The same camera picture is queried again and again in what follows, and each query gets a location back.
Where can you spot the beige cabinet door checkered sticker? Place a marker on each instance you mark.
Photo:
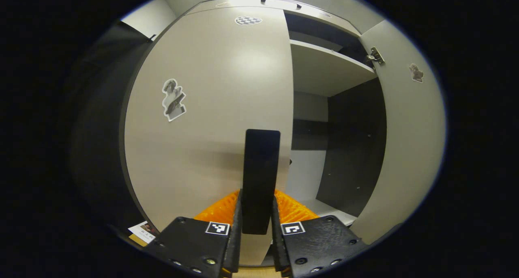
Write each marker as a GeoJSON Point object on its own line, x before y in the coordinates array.
{"type": "Point", "coordinates": [211, 128]}

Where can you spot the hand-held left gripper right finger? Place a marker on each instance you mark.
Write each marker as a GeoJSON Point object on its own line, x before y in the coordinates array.
{"type": "Point", "coordinates": [277, 249]}

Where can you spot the beige cabinet shelf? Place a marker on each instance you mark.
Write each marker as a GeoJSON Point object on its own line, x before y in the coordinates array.
{"type": "Point", "coordinates": [324, 71]}

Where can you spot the beige cabinet door grey stickers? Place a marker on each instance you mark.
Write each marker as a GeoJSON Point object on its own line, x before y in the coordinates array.
{"type": "Point", "coordinates": [409, 148]}

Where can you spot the white booklet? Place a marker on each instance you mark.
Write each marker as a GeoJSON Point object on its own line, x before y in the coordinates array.
{"type": "Point", "coordinates": [142, 231]}

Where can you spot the black backdrop cloth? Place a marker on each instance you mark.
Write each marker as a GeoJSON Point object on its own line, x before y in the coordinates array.
{"type": "Point", "coordinates": [101, 148]}

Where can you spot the metal door hinge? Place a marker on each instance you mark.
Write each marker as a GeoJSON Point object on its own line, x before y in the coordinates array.
{"type": "Point", "coordinates": [375, 57]}

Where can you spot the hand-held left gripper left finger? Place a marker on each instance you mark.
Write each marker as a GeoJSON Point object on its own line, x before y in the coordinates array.
{"type": "Point", "coordinates": [234, 249]}

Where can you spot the beige double-door shoe cabinet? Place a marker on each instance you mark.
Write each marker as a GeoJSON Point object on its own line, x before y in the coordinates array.
{"type": "Point", "coordinates": [352, 148]}

